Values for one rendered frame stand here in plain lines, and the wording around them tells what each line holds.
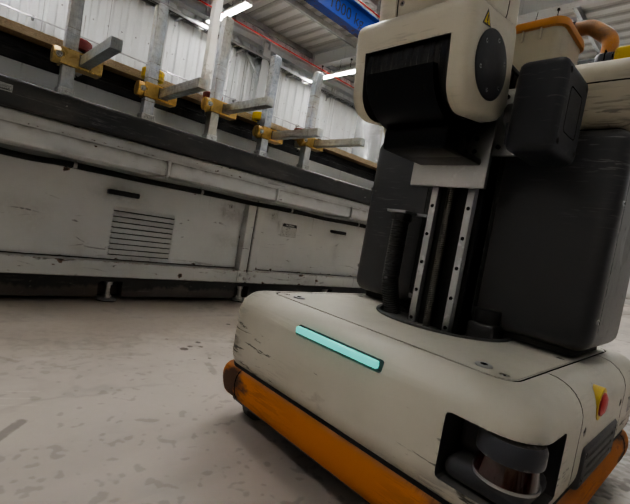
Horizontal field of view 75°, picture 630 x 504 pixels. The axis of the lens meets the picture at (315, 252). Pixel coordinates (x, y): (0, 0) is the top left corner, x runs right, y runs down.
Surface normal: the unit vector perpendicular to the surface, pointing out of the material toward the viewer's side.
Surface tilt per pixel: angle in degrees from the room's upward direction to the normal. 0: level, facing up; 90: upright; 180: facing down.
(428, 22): 98
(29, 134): 90
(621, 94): 90
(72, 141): 90
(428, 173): 90
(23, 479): 0
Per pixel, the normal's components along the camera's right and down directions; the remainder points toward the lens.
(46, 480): 0.18, -0.98
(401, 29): -0.73, 0.05
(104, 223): 0.68, 0.16
